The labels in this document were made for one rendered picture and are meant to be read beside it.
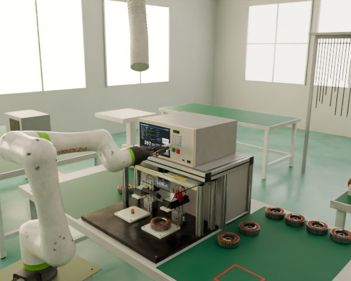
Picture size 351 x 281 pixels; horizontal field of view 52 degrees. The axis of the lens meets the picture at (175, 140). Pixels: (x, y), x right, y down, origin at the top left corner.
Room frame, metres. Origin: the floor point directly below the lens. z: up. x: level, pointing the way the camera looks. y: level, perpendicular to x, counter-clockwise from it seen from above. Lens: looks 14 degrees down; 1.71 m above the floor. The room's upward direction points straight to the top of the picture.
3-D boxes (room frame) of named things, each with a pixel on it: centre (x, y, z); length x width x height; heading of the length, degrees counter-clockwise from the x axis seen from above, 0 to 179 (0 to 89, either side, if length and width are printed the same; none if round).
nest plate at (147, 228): (1.78, 0.08, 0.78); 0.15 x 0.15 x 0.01; 46
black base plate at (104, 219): (1.87, 0.15, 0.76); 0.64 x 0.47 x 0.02; 46
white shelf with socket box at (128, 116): (2.91, 0.41, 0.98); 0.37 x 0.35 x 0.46; 46
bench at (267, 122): (5.62, -0.77, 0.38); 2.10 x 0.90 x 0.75; 46
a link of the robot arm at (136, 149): (1.70, 0.20, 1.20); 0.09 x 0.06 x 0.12; 46
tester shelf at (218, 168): (2.09, -0.06, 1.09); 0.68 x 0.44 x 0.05; 46
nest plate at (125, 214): (1.95, 0.25, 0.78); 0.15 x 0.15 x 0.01; 46
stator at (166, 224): (1.78, 0.08, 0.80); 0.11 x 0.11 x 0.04
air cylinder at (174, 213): (1.88, -0.03, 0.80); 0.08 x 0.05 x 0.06; 46
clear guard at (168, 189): (1.72, 0.01, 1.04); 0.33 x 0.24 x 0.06; 136
